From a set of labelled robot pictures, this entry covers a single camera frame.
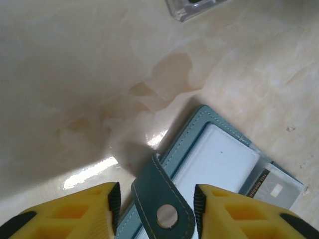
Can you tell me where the grey card with gold chip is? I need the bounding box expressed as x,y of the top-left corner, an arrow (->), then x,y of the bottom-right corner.
248,168 -> 301,210

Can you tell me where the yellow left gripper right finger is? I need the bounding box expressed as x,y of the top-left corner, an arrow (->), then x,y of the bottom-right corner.
193,183 -> 319,239

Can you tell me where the white card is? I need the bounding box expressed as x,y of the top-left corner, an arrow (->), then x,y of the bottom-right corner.
174,123 -> 261,200

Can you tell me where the striped grey white box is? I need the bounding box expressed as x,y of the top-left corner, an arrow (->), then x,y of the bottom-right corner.
165,0 -> 226,23

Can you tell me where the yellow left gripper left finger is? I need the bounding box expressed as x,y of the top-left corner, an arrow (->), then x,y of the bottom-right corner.
0,181 -> 122,239

